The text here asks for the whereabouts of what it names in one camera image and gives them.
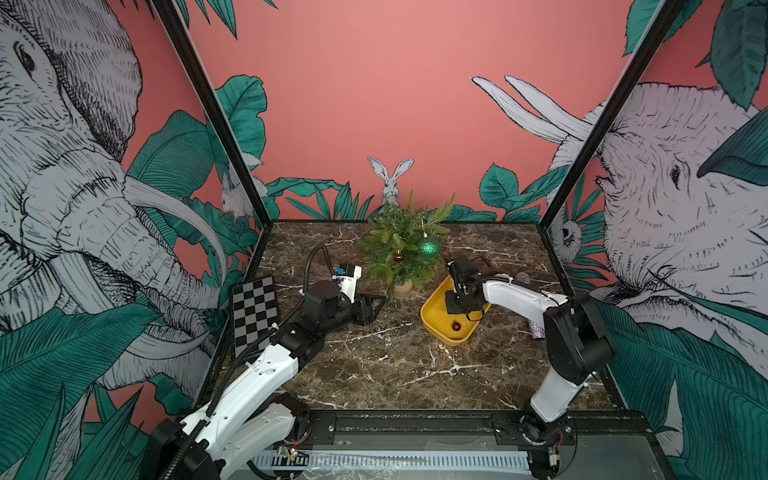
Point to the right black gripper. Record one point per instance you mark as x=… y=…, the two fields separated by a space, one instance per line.
x=451 y=306

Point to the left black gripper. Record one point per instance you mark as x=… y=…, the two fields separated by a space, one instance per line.
x=363 y=309

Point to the green glitter ball ornament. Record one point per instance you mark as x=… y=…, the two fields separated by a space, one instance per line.
x=429 y=247

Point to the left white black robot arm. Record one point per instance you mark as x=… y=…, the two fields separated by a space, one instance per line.
x=247 y=413

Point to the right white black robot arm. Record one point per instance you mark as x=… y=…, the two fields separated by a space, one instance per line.
x=578 y=342

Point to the small artificial christmas tree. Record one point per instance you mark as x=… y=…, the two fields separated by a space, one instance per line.
x=399 y=228

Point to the yellow plastic tray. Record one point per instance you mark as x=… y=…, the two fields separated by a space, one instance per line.
x=438 y=321

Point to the glittery purple cylinder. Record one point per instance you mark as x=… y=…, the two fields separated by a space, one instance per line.
x=537 y=332

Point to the black white checkerboard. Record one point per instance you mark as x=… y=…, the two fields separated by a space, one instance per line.
x=254 y=310

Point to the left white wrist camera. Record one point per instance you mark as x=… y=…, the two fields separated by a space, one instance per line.
x=346 y=276

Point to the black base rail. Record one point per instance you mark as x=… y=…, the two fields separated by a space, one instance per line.
x=503 y=427

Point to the white slotted cable duct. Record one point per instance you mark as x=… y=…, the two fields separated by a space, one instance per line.
x=515 y=462

